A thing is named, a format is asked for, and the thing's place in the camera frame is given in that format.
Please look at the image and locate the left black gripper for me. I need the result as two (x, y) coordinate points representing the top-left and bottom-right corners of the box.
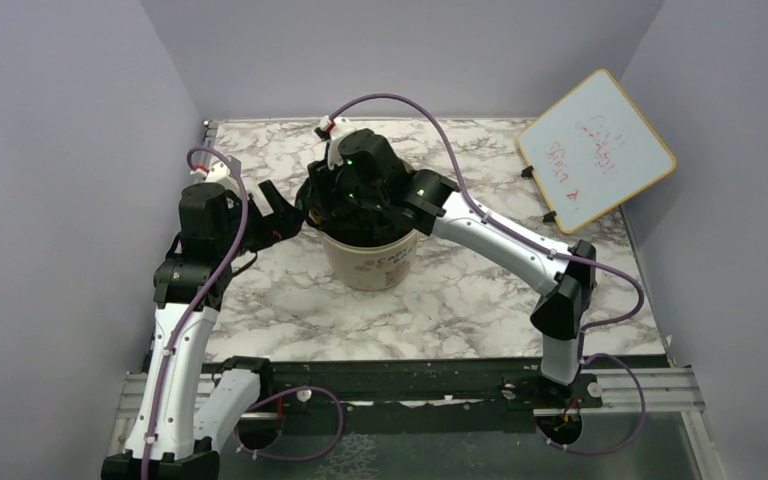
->
(218, 179), (306, 260)

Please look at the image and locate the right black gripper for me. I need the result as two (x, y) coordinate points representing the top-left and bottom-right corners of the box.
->
(306, 155), (385, 222)

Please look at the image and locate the black plastic trash bag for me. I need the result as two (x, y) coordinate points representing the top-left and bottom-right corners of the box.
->
(295, 160), (412, 248)

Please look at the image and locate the beige round trash bin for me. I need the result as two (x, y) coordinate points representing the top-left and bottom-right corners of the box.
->
(318, 158), (422, 292)

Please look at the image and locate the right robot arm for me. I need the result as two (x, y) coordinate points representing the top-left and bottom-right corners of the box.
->
(307, 129), (595, 407)

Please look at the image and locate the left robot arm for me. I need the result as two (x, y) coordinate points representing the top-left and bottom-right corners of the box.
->
(100, 181), (305, 479)

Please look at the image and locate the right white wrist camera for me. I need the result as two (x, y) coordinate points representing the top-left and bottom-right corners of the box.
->
(314, 115), (357, 170)

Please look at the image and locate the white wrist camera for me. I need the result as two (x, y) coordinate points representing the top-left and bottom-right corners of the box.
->
(190, 160), (243, 198)
(314, 115), (357, 170)

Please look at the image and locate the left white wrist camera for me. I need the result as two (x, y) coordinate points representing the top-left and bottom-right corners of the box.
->
(190, 160), (243, 198)

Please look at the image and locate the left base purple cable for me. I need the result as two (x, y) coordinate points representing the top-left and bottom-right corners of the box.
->
(233, 386), (344, 463)

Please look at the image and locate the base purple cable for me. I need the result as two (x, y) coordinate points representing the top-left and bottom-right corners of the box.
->
(233, 386), (344, 463)
(534, 352), (648, 458)

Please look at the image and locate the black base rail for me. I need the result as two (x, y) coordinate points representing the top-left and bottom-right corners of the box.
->
(198, 355), (647, 435)

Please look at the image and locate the white board with wooden frame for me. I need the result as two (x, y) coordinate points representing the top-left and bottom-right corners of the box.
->
(516, 69), (677, 234)

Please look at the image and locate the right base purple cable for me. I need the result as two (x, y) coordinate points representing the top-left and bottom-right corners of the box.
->
(534, 352), (648, 458)

